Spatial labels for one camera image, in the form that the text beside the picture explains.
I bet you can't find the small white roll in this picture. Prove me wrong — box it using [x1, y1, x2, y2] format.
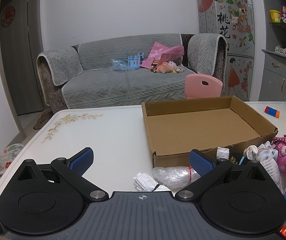
[216, 147, 230, 160]

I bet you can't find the black sock blue tie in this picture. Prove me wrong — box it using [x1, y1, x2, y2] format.
[229, 153, 249, 165]

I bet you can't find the clear plastic bag bundle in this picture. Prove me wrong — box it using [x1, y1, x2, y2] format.
[151, 166, 200, 191]

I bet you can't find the white grey knit sock bundle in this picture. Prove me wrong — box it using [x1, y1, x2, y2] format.
[256, 141, 281, 188]

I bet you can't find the white cloth bundle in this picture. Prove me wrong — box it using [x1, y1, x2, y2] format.
[133, 173, 170, 192]

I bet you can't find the colourful toy block stick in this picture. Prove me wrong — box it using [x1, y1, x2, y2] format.
[264, 106, 280, 118]

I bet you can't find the brown cardboard box tray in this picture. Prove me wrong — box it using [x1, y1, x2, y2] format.
[141, 96, 278, 167]

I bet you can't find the round floral floor mat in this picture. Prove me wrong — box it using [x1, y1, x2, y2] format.
[0, 144, 24, 176]

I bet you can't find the pink plastic chair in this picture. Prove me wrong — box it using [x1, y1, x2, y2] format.
[184, 74, 223, 99]

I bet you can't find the grey cabinet with shelves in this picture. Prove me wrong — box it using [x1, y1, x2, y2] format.
[259, 0, 286, 101]

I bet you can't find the grey covered sofa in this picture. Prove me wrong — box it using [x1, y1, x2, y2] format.
[36, 34, 228, 112]

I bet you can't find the orange plush toy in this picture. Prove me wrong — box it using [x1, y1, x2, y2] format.
[156, 61, 177, 74]

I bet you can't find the yellow container on shelf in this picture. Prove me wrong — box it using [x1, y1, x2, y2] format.
[269, 10, 281, 23]

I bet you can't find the blue toy castle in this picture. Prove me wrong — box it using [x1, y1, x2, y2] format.
[111, 53, 145, 71]

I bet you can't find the pink plastic bag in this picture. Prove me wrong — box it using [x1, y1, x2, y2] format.
[140, 42, 184, 69]

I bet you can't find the decorated grey refrigerator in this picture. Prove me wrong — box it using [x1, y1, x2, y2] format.
[195, 0, 256, 103]

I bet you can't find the dark grey door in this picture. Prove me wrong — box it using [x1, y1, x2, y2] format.
[0, 0, 45, 115]

